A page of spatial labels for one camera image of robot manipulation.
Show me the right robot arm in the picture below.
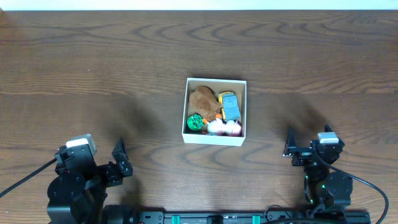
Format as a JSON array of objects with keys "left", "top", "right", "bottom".
[{"left": 282, "top": 125, "right": 353, "bottom": 221}]

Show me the white cardboard box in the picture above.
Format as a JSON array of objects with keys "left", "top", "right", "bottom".
[{"left": 182, "top": 78, "right": 247, "bottom": 146}]

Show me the yellow grey toy car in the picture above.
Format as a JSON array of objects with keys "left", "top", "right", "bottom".
[{"left": 218, "top": 91, "right": 241, "bottom": 121}]

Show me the pink white duck figure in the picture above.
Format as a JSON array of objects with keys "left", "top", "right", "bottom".
[{"left": 203, "top": 118, "right": 243, "bottom": 137}]

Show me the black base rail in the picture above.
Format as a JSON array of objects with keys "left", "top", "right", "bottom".
[{"left": 100, "top": 205, "right": 371, "bottom": 224}]

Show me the brown plush toy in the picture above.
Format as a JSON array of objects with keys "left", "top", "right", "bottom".
[{"left": 188, "top": 86, "right": 222, "bottom": 121}]

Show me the green round spinner toy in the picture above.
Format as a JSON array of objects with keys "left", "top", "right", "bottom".
[{"left": 187, "top": 114, "right": 204, "bottom": 131}]

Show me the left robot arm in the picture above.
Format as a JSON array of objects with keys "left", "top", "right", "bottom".
[{"left": 47, "top": 134, "right": 135, "bottom": 223}]

